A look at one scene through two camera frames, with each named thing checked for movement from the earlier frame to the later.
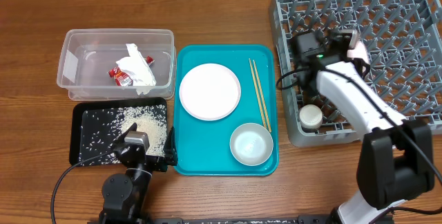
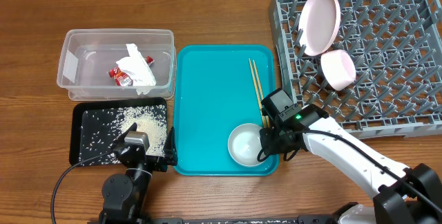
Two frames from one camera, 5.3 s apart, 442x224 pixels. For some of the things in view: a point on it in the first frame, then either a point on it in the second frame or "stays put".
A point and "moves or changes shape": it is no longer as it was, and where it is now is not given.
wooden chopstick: [257, 92] stays put
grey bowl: [251, 144] stays put
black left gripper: [160, 164] stays put
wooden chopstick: [262, 95] stays put
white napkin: [135, 66] stays put
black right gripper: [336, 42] -> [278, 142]
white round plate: [210, 91] -> [319, 22]
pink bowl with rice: [359, 51] moves or changes shape
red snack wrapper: [123, 78] stays put
